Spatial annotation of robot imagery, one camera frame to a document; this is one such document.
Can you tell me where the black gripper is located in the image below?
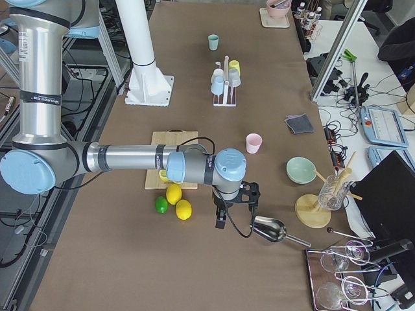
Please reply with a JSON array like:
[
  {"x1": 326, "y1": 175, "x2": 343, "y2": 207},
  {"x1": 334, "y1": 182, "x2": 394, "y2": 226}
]
[{"x1": 215, "y1": 181, "x2": 261, "y2": 229}]

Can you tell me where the green lime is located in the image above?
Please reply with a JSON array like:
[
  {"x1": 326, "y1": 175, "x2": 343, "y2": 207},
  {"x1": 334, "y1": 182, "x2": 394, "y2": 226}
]
[{"x1": 155, "y1": 196, "x2": 169, "y2": 214}]

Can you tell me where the cream plastic tray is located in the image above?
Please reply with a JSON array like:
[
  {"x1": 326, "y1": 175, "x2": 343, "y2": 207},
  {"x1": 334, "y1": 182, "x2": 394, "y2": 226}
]
[{"x1": 259, "y1": 8, "x2": 290, "y2": 29}]

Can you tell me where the pink bowl of ice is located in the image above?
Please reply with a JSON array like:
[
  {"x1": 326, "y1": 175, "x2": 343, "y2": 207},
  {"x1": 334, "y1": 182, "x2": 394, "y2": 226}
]
[{"x1": 266, "y1": 0, "x2": 291, "y2": 19}]

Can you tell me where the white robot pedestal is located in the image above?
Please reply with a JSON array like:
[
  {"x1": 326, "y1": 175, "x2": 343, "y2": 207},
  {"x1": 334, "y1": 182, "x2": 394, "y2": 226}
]
[{"x1": 116, "y1": 0, "x2": 174, "y2": 107}]

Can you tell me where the yellow lemon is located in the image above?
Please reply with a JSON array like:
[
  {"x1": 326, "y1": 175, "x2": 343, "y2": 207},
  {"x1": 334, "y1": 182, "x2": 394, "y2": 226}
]
[
  {"x1": 166, "y1": 184, "x2": 182, "y2": 205},
  {"x1": 175, "y1": 200, "x2": 193, "y2": 220}
]

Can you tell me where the teach pendant tablet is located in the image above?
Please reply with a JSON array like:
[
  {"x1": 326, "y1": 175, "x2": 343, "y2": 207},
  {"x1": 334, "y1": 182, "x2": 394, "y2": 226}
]
[
  {"x1": 367, "y1": 146, "x2": 402, "y2": 168},
  {"x1": 360, "y1": 106, "x2": 409, "y2": 147}
]

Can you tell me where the bamboo cutting board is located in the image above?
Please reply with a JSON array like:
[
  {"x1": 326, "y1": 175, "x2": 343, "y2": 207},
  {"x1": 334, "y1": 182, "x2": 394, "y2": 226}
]
[{"x1": 145, "y1": 130, "x2": 198, "y2": 190}]

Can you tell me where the green bowl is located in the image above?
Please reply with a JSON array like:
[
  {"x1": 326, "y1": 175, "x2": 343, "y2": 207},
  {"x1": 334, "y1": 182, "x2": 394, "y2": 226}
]
[{"x1": 286, "y1": 157, "x2": 316, "y2": 185}]

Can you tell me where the black monitor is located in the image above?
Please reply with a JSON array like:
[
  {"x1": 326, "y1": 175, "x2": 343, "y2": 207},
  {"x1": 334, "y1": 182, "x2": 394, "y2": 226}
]
[{"x1": 351, "y1": 151, "x2": 414, "y2": 241}]

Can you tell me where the wine glass rack tray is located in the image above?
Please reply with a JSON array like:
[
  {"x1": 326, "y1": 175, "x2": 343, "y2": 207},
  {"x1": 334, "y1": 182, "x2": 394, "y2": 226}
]
[{"x1": 305, "y1": 240, "x2": 389, "y2": 310}]

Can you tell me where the white wire cup rack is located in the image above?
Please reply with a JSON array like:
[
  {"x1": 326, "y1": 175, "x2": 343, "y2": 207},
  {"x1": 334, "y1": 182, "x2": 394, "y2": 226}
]
[{"x1": 213, "y1": 56, "x2": 237, "y2": 107}]

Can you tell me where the grey cup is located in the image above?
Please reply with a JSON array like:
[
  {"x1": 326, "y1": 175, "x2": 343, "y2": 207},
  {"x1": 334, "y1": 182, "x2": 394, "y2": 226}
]
[{"x1": 228, "y1": 68, "x2": 241, "y2": 87}]

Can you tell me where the clear glass mug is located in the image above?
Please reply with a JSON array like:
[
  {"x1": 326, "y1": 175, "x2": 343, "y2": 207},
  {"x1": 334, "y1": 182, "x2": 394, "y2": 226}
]
[{"x1": 318, "y1": 175, "x2": 351, "y2": 211}]

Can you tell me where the steel scoop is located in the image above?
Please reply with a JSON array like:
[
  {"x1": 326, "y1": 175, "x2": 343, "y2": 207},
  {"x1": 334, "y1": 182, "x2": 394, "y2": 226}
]
[{"x1": 252, "y1": 216, "x2": 311, "y2": 248}]

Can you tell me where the green cup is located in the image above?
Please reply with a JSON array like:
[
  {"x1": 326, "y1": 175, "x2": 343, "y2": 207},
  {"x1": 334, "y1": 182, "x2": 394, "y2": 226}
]
[{"x1": 207, "y1": 34, "x2": 219, "y2": 51}]

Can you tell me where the pink cup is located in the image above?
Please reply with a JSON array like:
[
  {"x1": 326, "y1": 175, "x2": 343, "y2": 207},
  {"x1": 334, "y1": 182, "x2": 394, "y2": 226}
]
[{"x1": 246, "y1": 133, "x2": 263, "y2": 154}]

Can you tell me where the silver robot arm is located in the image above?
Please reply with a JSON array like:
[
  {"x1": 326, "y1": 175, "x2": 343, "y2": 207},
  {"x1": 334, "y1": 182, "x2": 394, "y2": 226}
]
[{"x1": 1, "y1": 1, "x2": 260, "y2": 228}]

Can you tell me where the white cup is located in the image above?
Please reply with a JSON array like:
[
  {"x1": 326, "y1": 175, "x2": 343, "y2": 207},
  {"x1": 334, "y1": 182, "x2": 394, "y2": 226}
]
[{"x1": 211, "y1": 68, "x2": 224, "y2": 84}]

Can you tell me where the yellow cup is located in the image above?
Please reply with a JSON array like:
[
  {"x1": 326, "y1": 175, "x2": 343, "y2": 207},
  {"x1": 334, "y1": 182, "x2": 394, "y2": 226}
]
[{"x1": 228, "y1": 60, "x2": 241, "y2": 75}]

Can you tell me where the grey folded cloth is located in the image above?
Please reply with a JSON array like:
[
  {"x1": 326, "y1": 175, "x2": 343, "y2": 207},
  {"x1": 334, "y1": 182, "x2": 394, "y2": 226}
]
[{"x1": 284, "y1": 113, "x2": 314, "y2": 135}]

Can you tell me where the green handled reach grabber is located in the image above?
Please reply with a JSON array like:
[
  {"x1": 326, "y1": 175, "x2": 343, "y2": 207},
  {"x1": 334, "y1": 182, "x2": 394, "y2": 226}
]
[{"x1": 342, "y1": 49, "x2": 370, "y2": 108}]

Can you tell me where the aluminium frame post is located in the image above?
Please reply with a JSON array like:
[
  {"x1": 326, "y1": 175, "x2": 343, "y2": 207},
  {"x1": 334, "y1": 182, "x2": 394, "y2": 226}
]
[{"x1": 310, "y1": 0, "x2": 367, "y2": 104}]

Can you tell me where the light blue cup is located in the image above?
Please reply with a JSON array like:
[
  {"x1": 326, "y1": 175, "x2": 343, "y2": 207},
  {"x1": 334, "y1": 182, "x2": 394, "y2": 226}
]
[{"x1": 211, "y1": 76, "x2": 224, "y2": 95}]

